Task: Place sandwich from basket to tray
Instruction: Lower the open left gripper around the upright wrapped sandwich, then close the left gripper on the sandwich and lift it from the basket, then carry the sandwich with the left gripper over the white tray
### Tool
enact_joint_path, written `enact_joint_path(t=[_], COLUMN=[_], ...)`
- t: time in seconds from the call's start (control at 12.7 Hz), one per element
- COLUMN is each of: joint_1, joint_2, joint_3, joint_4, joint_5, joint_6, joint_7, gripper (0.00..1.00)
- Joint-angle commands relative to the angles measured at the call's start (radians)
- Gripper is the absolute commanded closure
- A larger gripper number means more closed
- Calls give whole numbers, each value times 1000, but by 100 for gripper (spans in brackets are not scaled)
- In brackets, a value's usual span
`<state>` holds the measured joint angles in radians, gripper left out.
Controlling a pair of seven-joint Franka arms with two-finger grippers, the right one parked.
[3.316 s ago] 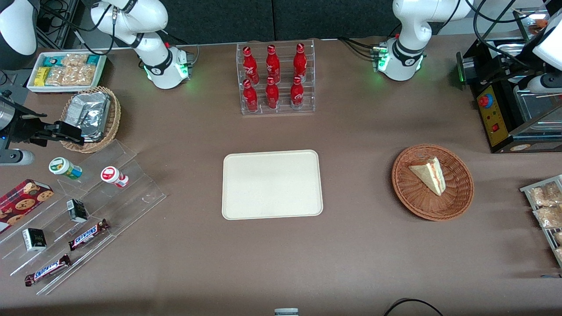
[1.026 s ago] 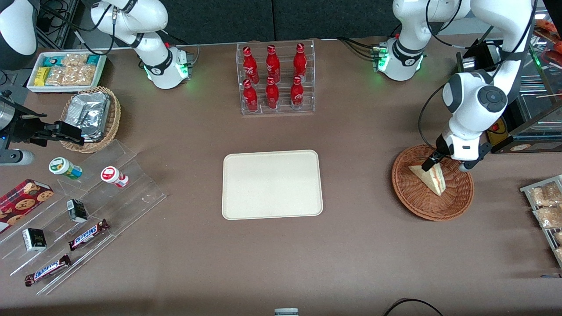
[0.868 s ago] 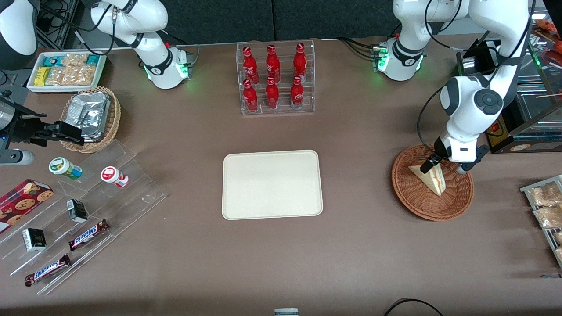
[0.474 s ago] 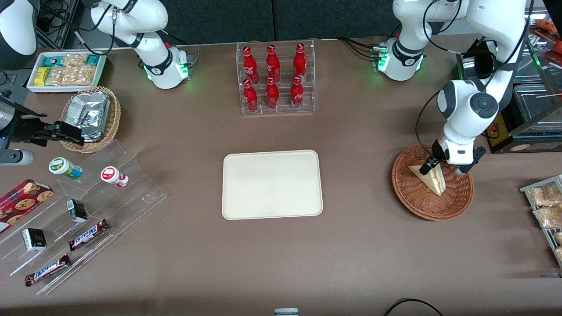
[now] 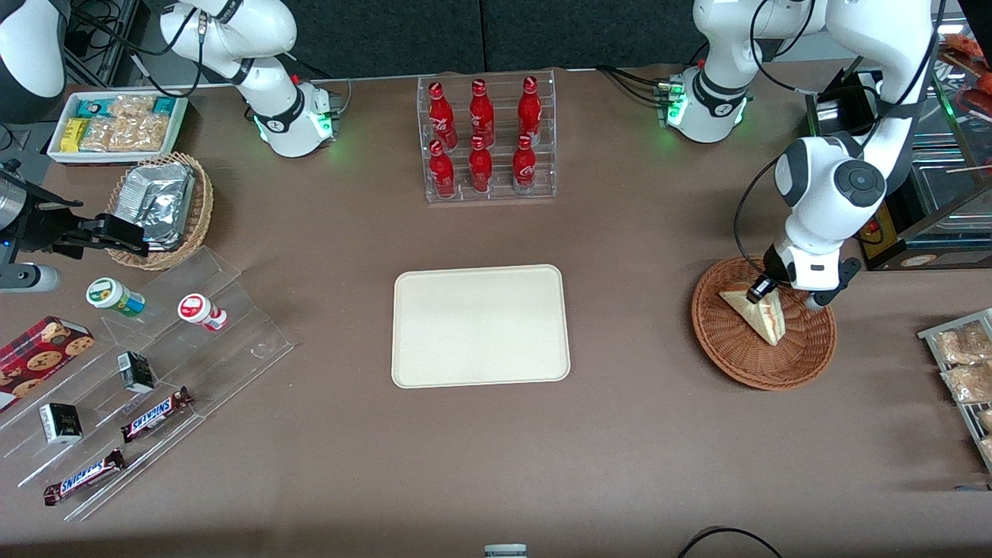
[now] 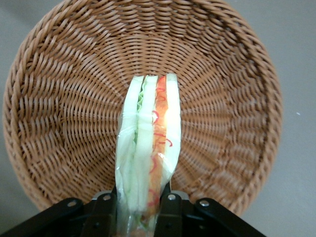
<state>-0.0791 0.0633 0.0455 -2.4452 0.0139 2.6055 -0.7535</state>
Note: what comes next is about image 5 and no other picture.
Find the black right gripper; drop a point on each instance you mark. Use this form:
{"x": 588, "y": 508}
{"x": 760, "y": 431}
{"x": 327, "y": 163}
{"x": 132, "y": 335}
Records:
{"x": 45, "y": 231}

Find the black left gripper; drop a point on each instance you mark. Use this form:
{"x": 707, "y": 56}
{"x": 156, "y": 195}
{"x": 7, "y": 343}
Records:
{"x": 760, "y": 288}

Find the triangular sandwich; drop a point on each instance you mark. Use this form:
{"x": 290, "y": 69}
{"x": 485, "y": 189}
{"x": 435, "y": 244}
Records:
{"x": 763, "y": 319}

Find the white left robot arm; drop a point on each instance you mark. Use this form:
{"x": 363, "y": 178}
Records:
{"x": 821, "y": 186}

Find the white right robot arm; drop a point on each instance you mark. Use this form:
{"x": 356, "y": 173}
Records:
{"x": 271, "y": 116}

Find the brown wicker basket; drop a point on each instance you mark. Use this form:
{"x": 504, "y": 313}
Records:
{"x": 744, "y": 356}

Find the light wicker basket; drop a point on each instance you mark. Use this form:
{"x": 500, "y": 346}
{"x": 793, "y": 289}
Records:
{"x": 201, "y": 209}

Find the white snack tray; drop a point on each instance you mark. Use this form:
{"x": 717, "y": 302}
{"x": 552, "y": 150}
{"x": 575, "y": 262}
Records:
{"x": 54, "y": 147}

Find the cream plastic tray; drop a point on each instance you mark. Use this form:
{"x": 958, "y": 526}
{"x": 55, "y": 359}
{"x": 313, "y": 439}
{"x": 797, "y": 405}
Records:
{"x": 480, "y": 325}

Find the green lid white cup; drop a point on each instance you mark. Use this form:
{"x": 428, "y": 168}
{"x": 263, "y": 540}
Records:
{"x": 112, "y": 296}

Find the silver foil packet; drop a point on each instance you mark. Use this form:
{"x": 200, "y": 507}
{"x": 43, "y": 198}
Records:
{"x": 167, "y": 242}
{"x": 155, "y": 198}

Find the clear bag of crackers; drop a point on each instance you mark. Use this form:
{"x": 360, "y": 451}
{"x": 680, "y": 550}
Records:
{"x": 146, "y": 133}
{"x": 101, "y": 136}
{"x": 132, "y": 105}

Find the yellow snack packet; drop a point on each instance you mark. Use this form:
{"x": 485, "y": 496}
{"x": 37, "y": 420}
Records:
{"x": 74, "y": 135}

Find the red lid white cup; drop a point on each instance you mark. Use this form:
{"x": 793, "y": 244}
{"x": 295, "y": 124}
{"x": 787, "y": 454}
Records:
{"x": 198, "y": 310}

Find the teal snack packet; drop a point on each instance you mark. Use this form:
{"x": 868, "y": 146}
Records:
{"x": 91, "y": 108}
{"x": 165, "y": 105}

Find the small black carton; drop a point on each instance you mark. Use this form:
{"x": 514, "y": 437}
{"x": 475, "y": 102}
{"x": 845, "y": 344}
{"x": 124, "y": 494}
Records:
{"x": 60, "y": 423}
{"x": 136, "y": 372}

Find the red plaid cookie box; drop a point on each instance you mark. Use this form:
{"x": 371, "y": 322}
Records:
{"x": 39, "y": 356}

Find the clear acrylic stepped stand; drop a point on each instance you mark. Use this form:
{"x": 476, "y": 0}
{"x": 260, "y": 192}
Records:
{"x": 232, "y": 349}

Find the black glass food warmer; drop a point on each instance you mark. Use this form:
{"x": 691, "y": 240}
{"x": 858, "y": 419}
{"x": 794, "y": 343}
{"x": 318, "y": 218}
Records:
{"x": 930, "y": 248}

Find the brown Snickers bar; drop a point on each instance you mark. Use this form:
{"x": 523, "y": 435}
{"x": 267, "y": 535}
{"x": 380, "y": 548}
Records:
{"x": 84, "y": 477}
{"x": 155, "y": 415}

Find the clear bag of snacks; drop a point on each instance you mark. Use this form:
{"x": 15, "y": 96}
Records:
{"x": 986, "y": 448}
{"x": 986, "y": 420}
{"x": 969, "y": 383}
{"x": 965, "y": 343}

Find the steel warmer pan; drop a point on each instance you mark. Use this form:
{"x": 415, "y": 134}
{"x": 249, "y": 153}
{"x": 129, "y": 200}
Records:
{"x": 953, "y": 186}

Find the red cola bottle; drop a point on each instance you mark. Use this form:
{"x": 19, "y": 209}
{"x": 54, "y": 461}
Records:
{"x": 525, "y": 167}
{"x": 442, "y": 174}
{"x": 530, "y": 108}
{"x": 481, "y": 112}
{"x": 480, "y": 169}
{"x": 441, "y": 116}

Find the clear acrylic bottle rack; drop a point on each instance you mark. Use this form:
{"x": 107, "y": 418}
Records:
{"x": 500, "y": 194}

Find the small grey device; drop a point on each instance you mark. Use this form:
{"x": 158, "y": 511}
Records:
{"x": 505, "y": 551}

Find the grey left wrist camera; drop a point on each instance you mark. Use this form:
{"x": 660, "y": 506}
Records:
{"x": 841, "y": 275}

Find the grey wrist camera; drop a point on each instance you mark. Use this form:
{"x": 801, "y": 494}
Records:
{"x": 27, "y": 277}
{"x": 841, "y": 275}

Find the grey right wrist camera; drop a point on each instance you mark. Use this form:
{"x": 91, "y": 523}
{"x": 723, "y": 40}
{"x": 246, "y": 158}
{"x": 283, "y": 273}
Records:
{"x": 27, "y": 277}

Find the aluminium frame post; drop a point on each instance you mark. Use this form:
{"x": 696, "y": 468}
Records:
{"x": 116, "y": 39}

